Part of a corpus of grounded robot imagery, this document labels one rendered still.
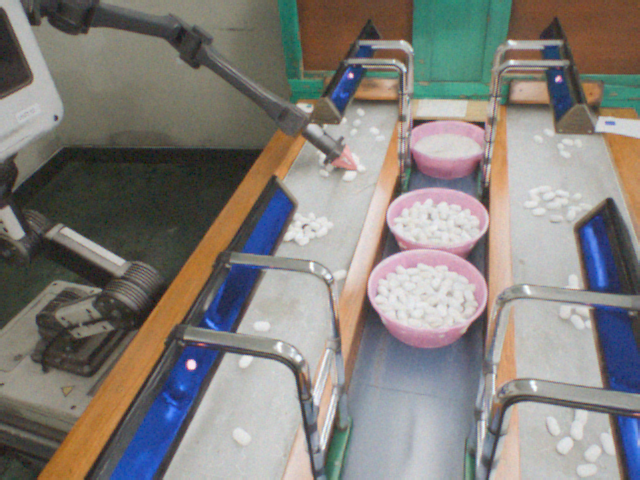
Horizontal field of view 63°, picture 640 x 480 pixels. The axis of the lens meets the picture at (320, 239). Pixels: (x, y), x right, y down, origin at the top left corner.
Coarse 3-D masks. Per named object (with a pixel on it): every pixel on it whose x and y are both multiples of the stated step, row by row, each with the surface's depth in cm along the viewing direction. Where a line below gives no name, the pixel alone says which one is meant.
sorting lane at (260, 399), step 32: (352, 128) 190; (384, 128) 188; (320, 192) 158; (352, 192) 156; (352, 224) 144; (288, 256) 135; (320, 256) 134; (352, 256) 133; (288, 288) 125; (320, 288) 124; (256, 320) 118; (288, 320) 117; (320, 320) 116; (320, 352) 109; (224, 384) 105; (256, 384) 104; (288, 384) 103; (224, 416) 99; (256, 416) 98; (288, 416) 98; (192, 448) 94; (224, 448) 94; (256, 448) 93; (288, 448) 93
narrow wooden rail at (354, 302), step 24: (384, 168) 161; (384, 192) 150; (384, 216) 141; (360, 240) 134; (384, 240) 144; (360, 264) 126; (360, 288) 120; (360, 312) 115; (360, 336) 119; (312, 384) 100
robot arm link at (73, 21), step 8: (64, 8) 124; (72, 8) 124; (80, 8) 125; (56, 16) 125; (64, 16) 125; (72, 16) 125; (80, 16) 127; (64, 24) 126; (72, 24) 126; (80, 24) 128
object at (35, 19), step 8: (40, 0) 117; (48, 0) 119; (56, 0) 121; (32, 8) 115; (40, 8) 118; (48, 8) 120; (56, 8) 123; (32, 16) 116; (40, 16) 117; (48, 16) 124; (32, 24) 117; (40, 24) 118
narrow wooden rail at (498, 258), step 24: (504, 120) 180; (504, 144) 167; (504, 168) 155; (504, 192) 145; (504, 216) 137; (504, 240) 129; (504, 264) 122; (504, 288) 116; (504, 360) 101; (504, 456) 86
